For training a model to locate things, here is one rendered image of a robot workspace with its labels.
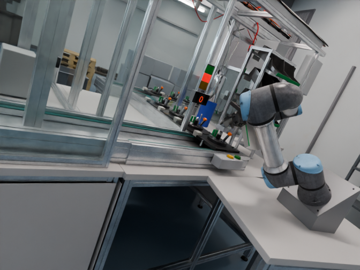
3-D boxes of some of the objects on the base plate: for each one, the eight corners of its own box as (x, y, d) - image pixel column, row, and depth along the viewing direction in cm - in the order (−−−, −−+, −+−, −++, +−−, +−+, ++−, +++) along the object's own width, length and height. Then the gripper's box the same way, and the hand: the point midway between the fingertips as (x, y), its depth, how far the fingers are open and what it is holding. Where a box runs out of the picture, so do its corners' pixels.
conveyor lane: (233, 165, 168) (239, 152, 165) (120, 157, 114) (126, 138, 112) (207, 147, 189) (211, 135, 186) (100, 133, 135) (106, 115, 132)
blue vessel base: (210, 128, 265) (220, 104, 258) (200, 126, 255) (210, 102, 248) (201, 122, 276) (210, 100, 269) (191, 120, 266) (200, 97, 259)
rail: (244, 170, 167) (250, 156, 164) (125, 164, 110) (133, 142, 107) (238, 166, 171) (245, 152, 168) (120, 158, 114) (128, 137, 111)
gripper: (245, 116, 143) (219, 132, 158) (257, 119, 151) (231, 134, 165) (241, 104, 147) (215, 120, 161) (253, 107, 154) (227, 123, 169)
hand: (223, 122), depth 163 cm, fingers closed on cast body, 4 cm apart
